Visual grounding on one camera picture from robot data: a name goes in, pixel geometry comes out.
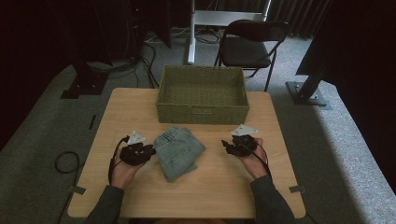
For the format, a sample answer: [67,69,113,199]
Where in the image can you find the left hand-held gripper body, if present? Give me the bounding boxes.
[120,130,151,166]

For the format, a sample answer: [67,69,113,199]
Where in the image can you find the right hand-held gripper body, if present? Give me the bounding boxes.
[230,124,259,157]

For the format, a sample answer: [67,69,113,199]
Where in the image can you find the light blue denim pants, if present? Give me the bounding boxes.
[152,125,207,183]

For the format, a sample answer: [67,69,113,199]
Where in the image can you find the green woven basket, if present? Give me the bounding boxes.
[155,64,251,125]

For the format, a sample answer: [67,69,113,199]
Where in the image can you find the person's right hand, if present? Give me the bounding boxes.
[237,137,270,181]

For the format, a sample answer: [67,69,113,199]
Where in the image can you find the person's left hand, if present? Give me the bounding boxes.
[110,152,147,190]

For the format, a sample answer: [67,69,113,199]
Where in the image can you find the black metal stand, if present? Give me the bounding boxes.
[60,59,109,100]
[285,69,332,111]

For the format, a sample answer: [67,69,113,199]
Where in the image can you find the black folding chair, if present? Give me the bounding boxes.
[213,19,290,92]

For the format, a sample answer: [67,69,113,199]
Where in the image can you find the dark grey curtain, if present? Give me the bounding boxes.
[267,0,332,39]

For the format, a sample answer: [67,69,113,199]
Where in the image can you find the right hand-held gripper cable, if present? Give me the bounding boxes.
[244,141,273,180]

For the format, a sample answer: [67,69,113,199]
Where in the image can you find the hand-held gripper cable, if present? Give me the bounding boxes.
[107,135,131,185]
[244,141,273,180]

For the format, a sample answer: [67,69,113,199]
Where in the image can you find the left hand-held gripper cable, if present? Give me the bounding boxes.
[107,135,131,185]

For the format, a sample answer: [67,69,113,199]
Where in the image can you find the looped black floor cable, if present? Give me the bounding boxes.
[54,150,82,224]

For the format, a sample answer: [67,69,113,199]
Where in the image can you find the bundle of black floor cables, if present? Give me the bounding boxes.
[87,40,163,90]

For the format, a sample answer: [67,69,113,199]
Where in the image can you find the white metal desk frame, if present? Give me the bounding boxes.
[186,0,272,65]

